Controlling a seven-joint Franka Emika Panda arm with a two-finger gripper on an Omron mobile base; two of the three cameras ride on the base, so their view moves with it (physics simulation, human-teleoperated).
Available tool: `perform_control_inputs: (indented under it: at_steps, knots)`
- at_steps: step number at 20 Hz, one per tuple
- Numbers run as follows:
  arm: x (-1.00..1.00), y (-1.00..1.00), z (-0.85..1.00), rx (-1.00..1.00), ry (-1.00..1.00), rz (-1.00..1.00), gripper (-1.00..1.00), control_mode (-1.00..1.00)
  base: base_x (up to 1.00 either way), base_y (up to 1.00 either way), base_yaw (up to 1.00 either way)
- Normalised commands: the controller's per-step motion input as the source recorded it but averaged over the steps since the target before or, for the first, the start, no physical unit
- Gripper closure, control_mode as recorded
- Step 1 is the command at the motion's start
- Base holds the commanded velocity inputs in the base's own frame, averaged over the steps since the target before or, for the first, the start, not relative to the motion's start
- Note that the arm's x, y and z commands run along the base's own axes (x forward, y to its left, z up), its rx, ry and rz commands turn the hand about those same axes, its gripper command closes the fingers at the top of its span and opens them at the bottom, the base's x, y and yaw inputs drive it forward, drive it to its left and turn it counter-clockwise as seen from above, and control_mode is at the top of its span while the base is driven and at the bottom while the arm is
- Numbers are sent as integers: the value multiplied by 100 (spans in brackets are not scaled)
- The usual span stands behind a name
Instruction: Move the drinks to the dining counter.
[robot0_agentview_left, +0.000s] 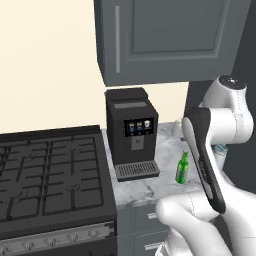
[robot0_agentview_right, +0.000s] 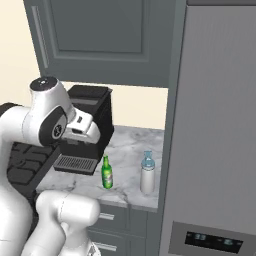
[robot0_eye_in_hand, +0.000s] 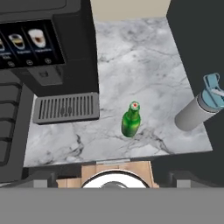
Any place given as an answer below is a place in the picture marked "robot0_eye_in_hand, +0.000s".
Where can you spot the black coffee machine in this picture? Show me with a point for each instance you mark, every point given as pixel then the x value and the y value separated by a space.
pixel 74 43

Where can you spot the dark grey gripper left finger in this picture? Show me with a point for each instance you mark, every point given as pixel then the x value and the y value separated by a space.
pixel 43 177

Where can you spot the white and black round thing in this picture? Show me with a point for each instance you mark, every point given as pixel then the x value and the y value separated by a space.
pixel 96 181

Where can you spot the green glass bottle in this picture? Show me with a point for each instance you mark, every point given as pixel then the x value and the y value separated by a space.
pixel 131 123

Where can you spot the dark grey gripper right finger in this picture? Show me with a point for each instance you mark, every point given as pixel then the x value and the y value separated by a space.
pixel 186 176

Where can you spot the black ridged appliance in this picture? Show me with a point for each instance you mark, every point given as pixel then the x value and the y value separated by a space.
pixel 11 122

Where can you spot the grey flask with blue lid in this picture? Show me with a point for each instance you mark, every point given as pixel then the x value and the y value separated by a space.
pixel 192 114

